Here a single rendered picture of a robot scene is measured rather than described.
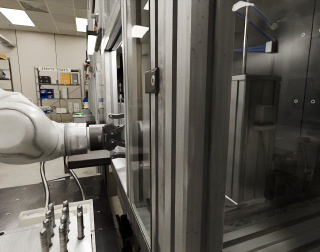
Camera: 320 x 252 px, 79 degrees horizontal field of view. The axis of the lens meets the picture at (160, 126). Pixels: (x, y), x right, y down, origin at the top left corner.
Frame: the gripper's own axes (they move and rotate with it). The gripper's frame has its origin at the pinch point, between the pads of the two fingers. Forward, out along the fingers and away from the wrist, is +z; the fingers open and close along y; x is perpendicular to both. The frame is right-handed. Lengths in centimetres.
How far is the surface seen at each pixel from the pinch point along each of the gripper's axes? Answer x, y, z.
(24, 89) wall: 750, 32, -217
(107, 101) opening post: 18.6, 9.9, -12.7
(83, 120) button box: 43.2, 0.1, -22.2
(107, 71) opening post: 18.6, 21.1, -12.5
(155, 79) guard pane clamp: -38.9, 13.7, -13.7
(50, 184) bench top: 48, -32, -39
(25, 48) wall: 750, 171, -203
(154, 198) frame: -37.4, -0.4, -13.3
